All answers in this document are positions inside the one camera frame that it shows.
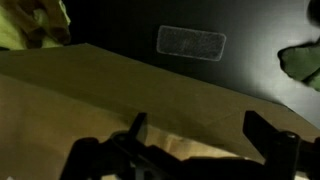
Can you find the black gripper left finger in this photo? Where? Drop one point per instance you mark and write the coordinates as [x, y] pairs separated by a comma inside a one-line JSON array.
[[138, 129]]

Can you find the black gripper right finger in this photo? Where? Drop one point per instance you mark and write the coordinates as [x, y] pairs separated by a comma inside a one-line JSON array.
[[261, 134]]

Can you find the yellow green cloth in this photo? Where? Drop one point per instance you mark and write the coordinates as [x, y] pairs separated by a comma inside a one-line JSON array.
[[21, 12]]

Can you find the large cardboard box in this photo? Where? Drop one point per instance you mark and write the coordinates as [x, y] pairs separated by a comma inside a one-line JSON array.
[[50, 98]]

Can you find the black rectangular sponge block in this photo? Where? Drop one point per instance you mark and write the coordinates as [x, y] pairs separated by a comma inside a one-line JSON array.
[[190, 43]]

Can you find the green cloth toy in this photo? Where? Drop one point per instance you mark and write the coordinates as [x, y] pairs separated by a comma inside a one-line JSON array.
[[302, 63]]

